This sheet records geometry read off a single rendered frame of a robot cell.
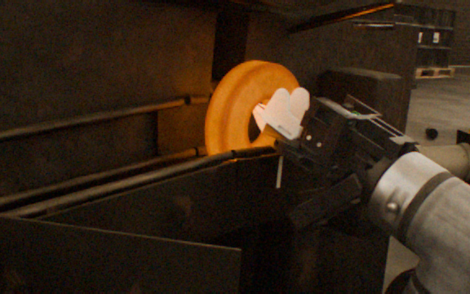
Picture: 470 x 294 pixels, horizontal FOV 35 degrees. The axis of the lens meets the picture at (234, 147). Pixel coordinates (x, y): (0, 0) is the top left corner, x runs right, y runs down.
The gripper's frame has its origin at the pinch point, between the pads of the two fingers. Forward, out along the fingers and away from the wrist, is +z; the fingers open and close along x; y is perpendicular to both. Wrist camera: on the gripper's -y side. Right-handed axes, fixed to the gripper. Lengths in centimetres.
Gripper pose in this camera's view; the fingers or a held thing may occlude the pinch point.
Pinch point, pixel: (259, 115)
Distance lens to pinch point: 93.2
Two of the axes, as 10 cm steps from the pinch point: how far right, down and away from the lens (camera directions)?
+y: 3.2, -8.7, -3.9
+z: -6.6, -5.0, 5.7
